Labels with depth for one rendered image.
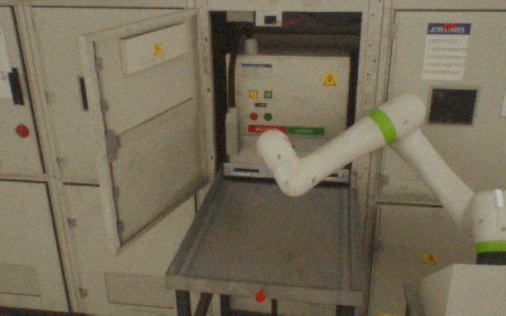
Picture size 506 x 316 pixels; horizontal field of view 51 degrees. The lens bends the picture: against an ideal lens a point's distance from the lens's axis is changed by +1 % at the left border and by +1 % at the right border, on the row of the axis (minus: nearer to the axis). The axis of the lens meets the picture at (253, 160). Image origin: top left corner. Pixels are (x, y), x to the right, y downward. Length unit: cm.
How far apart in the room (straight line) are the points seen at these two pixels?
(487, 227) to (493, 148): 60
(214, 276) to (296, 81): 86
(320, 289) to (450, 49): 98
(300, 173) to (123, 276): 131
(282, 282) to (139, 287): 116
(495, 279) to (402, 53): 90
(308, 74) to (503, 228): 92
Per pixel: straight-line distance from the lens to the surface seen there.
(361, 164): 220
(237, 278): 170
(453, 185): 187
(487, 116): 217
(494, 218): 168
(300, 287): 167
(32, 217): 272
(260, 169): 227
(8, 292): 307
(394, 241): 236
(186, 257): 180
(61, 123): 242
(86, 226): 261
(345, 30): 283
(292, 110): 217
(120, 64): 177
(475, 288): 155
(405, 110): 174
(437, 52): 206
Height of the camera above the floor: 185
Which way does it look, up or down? 24 degrees down
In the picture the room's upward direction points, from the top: 1 degrees counter-clockwise
